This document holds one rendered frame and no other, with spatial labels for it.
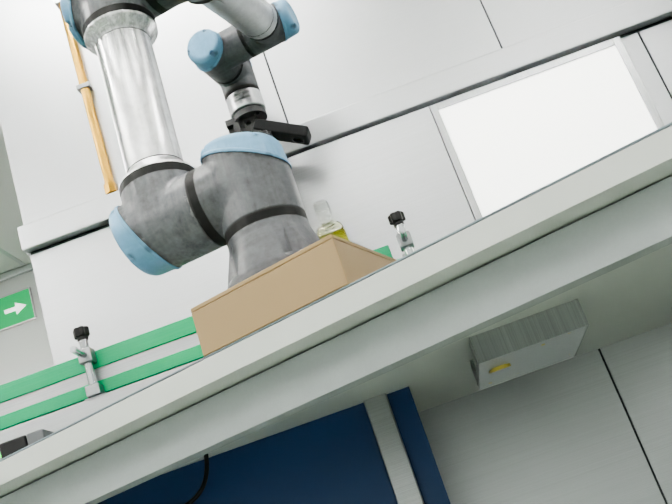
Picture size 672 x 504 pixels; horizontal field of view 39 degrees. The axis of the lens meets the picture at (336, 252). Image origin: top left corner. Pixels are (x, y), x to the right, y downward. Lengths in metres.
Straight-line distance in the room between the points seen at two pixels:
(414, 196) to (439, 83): 0.27
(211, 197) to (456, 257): 0.38
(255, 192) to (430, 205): 0.77
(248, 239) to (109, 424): 0.30
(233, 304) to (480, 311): 0.31
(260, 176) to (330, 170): 0.76
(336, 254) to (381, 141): 0.93
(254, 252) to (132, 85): 0.37
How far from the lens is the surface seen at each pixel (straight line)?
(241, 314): 1.16
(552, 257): 1.05
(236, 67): 1.94
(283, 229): 1.22
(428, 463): 1.58
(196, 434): 1.25
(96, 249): 2.13
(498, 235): 1.03
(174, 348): 1.69
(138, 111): 1.41
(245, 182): 1.25
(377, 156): 2.01
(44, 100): 2.33
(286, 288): 1.13
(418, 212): 1.95
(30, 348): 5.51
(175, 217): 1.29
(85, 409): 1.71
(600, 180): 1.01
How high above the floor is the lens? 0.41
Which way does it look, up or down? 20 degrees up
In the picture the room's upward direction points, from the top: 19 degrees counter-clockwise
